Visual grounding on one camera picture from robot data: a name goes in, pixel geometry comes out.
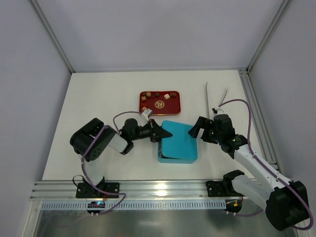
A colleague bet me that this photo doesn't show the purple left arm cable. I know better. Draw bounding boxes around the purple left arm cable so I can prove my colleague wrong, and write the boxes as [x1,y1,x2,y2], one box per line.
[80,111,146,215]

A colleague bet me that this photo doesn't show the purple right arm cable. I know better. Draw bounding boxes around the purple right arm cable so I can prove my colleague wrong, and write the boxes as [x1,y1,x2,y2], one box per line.
[217,99,312,232]

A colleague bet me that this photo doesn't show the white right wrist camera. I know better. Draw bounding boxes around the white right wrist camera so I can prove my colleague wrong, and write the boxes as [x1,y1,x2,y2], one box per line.
[212,107,224,116]

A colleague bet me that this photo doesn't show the metal serving tongs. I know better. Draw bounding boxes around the metal serving tongs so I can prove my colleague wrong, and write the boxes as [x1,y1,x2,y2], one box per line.
[204,82,229,119]

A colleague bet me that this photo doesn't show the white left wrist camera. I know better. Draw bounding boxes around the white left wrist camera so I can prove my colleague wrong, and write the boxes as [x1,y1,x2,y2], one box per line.
[141,109,153,121]

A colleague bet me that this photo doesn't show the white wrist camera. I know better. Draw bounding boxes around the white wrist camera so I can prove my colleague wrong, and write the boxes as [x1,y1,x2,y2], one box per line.
[212,107,224,116]
[141,109,153,121]

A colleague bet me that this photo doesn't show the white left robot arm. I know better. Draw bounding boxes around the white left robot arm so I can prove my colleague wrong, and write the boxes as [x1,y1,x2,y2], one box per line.
[70,118,172,198]

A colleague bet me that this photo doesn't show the red rectangular tray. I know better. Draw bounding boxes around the red rectangular tray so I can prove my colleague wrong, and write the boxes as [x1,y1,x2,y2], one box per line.
[139,91,181,116]

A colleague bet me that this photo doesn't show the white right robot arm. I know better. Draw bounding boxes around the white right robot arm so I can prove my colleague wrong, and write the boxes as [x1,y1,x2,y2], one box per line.
[188,114,312,231]

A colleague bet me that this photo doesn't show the teal square box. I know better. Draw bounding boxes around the teal square box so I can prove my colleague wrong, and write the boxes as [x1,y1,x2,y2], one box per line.
[158,143,196,164]

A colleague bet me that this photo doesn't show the aluminium frame post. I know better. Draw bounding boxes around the aluminium frame post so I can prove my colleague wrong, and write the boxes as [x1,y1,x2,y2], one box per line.
[28,0,75,74]
[246,0,293,74]

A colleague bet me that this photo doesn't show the aluminium frame post left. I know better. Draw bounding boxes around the aluminium frame post left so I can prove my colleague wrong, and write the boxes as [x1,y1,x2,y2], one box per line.
[28,0,75,74]

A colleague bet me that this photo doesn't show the teal box lid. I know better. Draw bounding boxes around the teal box lid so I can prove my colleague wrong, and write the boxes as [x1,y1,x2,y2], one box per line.
[159,120,198,160]

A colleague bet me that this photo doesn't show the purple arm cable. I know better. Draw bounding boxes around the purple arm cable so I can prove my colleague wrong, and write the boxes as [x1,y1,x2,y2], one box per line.
[80,111,146,215]
[217,99,312,232]

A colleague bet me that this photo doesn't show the aluminium frame post right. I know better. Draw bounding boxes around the aluminium frame post right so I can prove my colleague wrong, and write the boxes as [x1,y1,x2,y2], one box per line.
[246,0,293,74]

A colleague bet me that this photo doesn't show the aluminium mounting rail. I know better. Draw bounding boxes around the aluminium mounting rail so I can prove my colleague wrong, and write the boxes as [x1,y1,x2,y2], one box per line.
[31,179,252,199]

